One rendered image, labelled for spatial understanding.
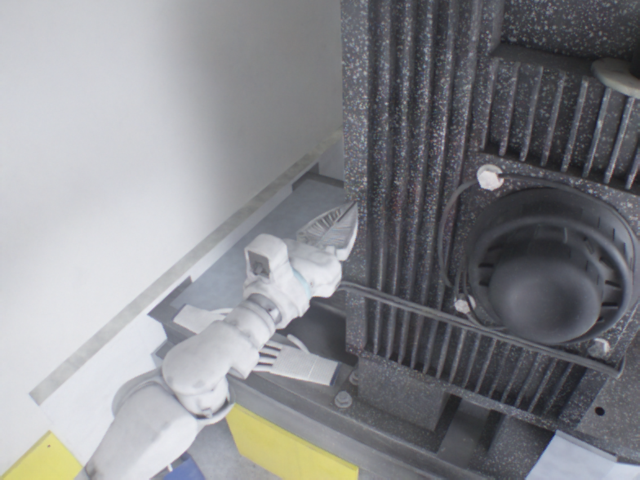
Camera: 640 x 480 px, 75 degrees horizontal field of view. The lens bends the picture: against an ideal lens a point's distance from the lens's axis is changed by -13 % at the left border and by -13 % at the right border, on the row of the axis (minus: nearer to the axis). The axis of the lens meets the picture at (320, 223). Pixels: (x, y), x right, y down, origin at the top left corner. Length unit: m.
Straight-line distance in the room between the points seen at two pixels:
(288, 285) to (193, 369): 0.16
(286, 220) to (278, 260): 1.18
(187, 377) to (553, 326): 0.46
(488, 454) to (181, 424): 0.81
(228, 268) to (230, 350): 1.04
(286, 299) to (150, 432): 0.23
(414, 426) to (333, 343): 0.54
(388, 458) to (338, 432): 0.16
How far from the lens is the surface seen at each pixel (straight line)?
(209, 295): 1.49
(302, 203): 1.81
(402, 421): 1.18
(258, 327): 0.57
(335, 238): 0.69
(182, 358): 0.53
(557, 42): 0.67
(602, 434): 1.00
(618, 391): 1.08
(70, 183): 1.22
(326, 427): 1.45
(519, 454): 1.19
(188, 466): 1.64
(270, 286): 0.58
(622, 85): 0.57
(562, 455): 0.81
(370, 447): 1.42
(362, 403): 1.20
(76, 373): 1.37
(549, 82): 0.61
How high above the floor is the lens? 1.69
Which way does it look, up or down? 37 degrees down
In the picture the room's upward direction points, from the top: 3 degrees counter-clockwise
